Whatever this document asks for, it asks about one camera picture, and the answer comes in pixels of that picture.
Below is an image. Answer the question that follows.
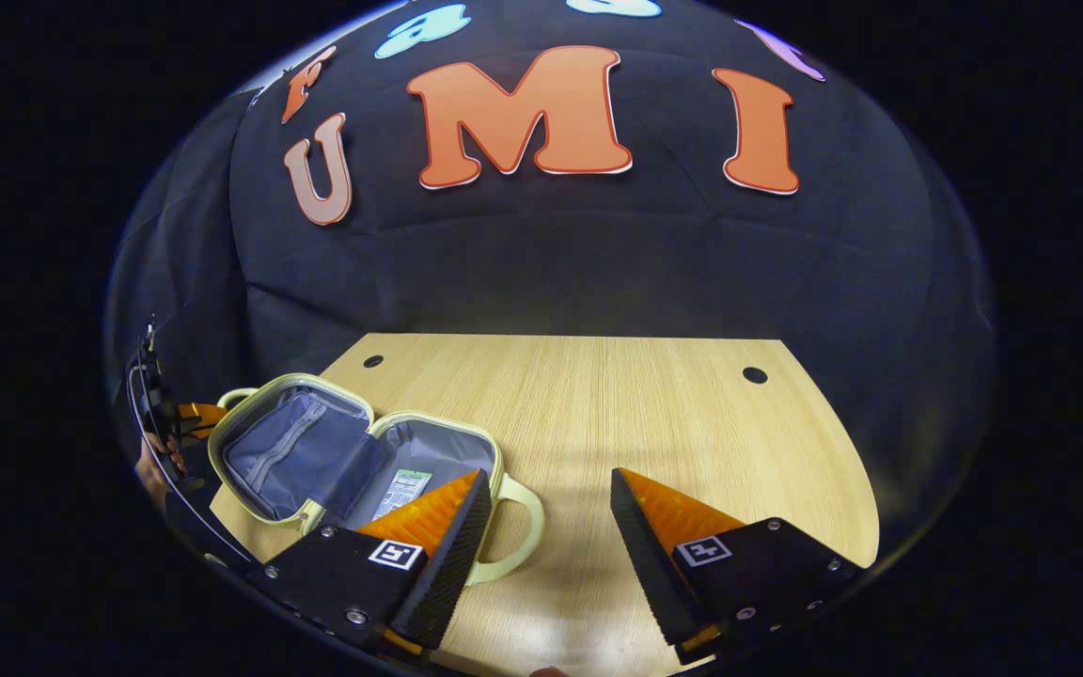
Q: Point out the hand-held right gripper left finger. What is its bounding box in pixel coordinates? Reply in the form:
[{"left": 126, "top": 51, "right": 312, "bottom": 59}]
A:
[{"left": 250, "top": 468, "right": 494, "bottom": 652}]

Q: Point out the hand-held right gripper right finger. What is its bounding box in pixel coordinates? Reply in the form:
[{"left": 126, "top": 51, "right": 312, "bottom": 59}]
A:
[{"left": 609, "top": 467, "right": 867, "bottom": 664}]

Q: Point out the green and white skincare tube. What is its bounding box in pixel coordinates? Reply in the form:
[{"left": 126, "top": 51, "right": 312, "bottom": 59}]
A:
[{"left": 370, "top": 467, "right": 434, "bottom": 524}]

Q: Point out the pale yellow suitcase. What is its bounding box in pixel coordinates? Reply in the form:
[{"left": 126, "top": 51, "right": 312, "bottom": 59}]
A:
[{"left": 208, "top": 373, "right": 545, "bottom": 587}]

